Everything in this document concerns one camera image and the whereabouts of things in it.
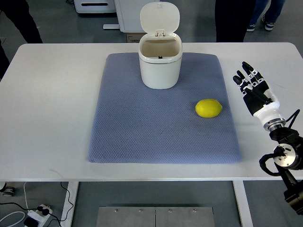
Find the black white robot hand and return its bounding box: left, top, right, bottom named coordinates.
left=233, top=61, right=286, bottom=131

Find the yellow lemon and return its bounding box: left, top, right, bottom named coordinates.
left=195, top=99, right=223, bottom=118

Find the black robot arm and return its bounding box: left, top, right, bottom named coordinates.
left=259, top=109, right=303, bottom=215

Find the white trash bin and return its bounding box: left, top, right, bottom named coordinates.
left=138, top=1, right=183, bottom=89

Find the person in black trousers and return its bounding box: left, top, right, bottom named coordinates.
left=215, top=0, right=256, bottom=43

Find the right white table leg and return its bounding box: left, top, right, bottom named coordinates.
left=232, top=181, right=253, bottom=227

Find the white table leg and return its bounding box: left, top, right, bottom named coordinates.
left=232, top=181, right=253, bottom=227
left=61, top=181, right=79, bottom=227

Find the person in blue jeans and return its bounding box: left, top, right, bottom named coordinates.
left=247, top=0, right=285, bottom=32

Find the blue quilted mat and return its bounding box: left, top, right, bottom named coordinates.
left=88, top=52, right=241, bottom=164

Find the cardboard box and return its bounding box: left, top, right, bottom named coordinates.
left=126, top=33, right=145, bottom=43

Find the white cabinet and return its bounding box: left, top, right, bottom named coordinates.
left=103, top=0, right=159, bottom=33

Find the white appliance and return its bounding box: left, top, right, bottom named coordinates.
left=73, top=0, right=116, bottom=14

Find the left white table leg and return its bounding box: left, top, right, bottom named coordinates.
left=61, top=181, right=79, bottom=227

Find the white power strip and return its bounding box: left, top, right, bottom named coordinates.
left=27, top=204, right=53, bottom=227

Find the person at left edge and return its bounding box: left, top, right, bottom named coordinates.
left=0, top=0, right=43, bottom=80

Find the metal base plate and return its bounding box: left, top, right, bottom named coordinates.
left=97, top=207, right=215, bottom=227

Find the black power cable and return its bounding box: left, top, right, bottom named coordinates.
left=0, top=181, right=74, bottom=227

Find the white cable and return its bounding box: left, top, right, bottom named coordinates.
left=0, top=182, right=29, bottom=227

